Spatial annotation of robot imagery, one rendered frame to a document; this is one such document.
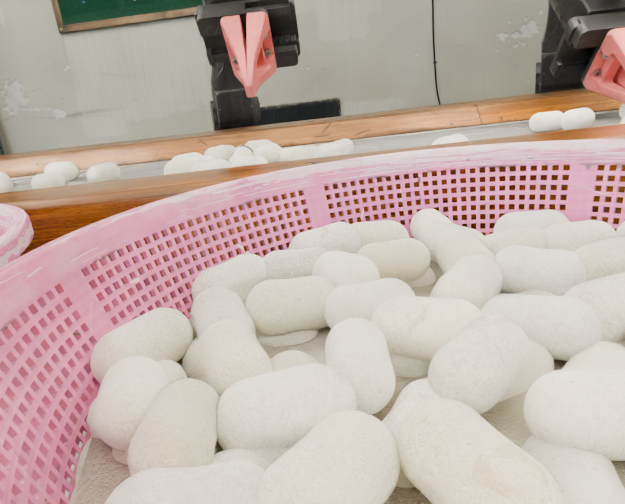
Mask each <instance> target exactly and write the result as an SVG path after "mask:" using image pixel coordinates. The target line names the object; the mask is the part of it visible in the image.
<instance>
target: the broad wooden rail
mask: <svg viewBox="0 0 625 504"><path fill-rule="evenodd" d="M622 104H624V103H622V102H619V101H617V100H614V99H612V98H609V97H606V96H603V95H601V94H598V93H595V92H592V91H590V90H587V89H585V88H582V89H573V90H564V91H555V92H547V93H538V94H529V95H520V96H512V97H503V98H494V99H485V100H477V101H468V102H459V103H451V104H442V105H433V106H424V107H416V108H407V109H398V110H389V111H381V112H372V113H363V114H355V115H346V116H337V117H328V118H320V119H311V120H302V121H293V122H285V123H276V124H267V125H259V126H250V127H241V128H232V129H224V130H215V131H206V132H198V133H191V134H180V135H171V136H163V137H154V138H145V139H136V140H128V141H119V142H110V143H101V144H93V145H84V146H75V147H66V148H58V149H49V150H40V151H32V152H23V153H14V154H5V155H0V172H3V173H6V174H7V175H8V176H9V177H10V178H17V177H26V176H35V175H37V174H42V173H44V169H45V167H46V166H47V165H48V164H49V163H52V162H63V161H71V162H73V163H75V164H76V165H77V166H78V168H79V171H80V170H88V169H89V168H90V167H91V166H94V165H98V164H103V163H108V162H111V163H115V164H116V165H117V166H124V165H133V164H142V163H151V162H160V161H169V160H172V159H173V158H174V157H175V156H177V155H182V154H187V153H193V152H196V153H200V154H201V155H204V153H205V151H206V150H207V149H209V148H211V147H216V146H219V145H232V146H234V147H235V148H236V147H237V146H240V145H245V144H246V143H247V142H248V141H253V140H264V139H266V140H270V141H271V142H272V143H276V144H277V145H278V146H280V147H281V148H284V147H293V146H302V145H311V144H320V143H329V142H334V141H337V140H341V139H345V138H346V139H350V140H356V139H365V138H374V137H382V136H391V135H400V134H409V133H418V132H427V131H436V130H445V129H454V128H463V127H472V126H480V125H489V124H498V123H507V122H516V121H525V120H530V118H531V117H532V116H533V115H534V114H536V113H540V112H550V111H560V112H562V113H563V114H564V113H565V112H566V111H568V110H572V109H578V108H589V109H591V110H592V111H593V112H594V113H596V112H605V111H614V110H619V109H620V107H621V106H622Z"/></svg>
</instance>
